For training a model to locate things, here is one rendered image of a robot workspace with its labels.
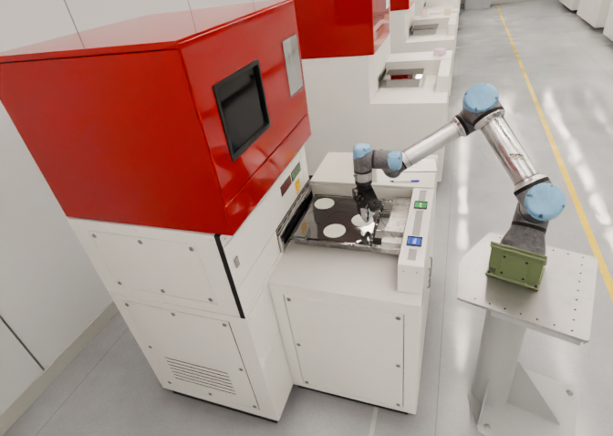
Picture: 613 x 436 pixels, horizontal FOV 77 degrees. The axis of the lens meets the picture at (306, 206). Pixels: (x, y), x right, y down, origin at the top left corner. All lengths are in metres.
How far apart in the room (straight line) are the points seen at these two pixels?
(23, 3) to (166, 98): 1.70
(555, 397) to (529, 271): 0.93
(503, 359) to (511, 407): 0.38
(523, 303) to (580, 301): 0.19
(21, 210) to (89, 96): 1.40
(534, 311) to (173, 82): 1.36
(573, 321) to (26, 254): 2.60
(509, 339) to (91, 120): 1.74
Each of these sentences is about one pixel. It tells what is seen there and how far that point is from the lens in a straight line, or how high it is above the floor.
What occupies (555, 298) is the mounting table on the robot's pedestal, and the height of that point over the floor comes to 0.82.
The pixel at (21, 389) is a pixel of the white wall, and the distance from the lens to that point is 2.89.
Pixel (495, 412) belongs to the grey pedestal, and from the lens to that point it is 2.27.
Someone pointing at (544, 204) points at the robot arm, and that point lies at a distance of 1.47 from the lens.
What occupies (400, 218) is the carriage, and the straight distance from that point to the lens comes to 1.83.
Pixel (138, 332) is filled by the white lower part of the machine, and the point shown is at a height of 0.56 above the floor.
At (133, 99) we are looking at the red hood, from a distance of 1.20.
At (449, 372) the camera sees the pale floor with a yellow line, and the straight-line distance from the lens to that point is 2.36.
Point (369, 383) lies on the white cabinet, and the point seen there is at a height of 0.25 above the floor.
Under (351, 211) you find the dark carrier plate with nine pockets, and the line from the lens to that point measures 1.86.
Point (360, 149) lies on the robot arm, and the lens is 1.53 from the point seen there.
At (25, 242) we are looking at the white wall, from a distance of 2.64.
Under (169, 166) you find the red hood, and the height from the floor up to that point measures 1.47.
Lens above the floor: 1.94
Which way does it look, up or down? 33 degrees down
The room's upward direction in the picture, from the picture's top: 9 degrees counter-clockwise
